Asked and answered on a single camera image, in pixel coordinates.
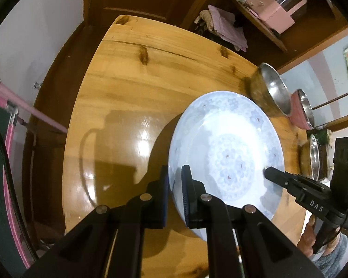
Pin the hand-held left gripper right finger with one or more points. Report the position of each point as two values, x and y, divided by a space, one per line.
186 197

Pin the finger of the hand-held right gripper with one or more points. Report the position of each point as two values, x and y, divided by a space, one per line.
278 176

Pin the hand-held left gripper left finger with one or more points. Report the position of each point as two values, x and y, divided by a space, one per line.
164 197

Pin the large steel bowl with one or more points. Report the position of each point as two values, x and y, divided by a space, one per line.
314 156

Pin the blue patterned plate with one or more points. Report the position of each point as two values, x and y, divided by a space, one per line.
229 139

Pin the pink bowl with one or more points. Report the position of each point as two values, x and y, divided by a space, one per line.
297 113

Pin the medium steel bowl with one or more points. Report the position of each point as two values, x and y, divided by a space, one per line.
307 107

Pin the small steel bowl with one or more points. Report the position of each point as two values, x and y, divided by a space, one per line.
274 89

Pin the person's right forearm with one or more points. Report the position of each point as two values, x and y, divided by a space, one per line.
330 262

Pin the person's right hand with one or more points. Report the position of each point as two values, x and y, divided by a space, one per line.
306 237

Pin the brown wooden shelf unit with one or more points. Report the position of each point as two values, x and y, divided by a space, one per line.
307 43

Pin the pink cloth pile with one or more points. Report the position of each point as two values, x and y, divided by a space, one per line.
226 26

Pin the pink basket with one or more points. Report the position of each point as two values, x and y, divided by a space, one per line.
275 14

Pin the metal door stopper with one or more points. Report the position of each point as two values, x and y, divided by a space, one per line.
37 85

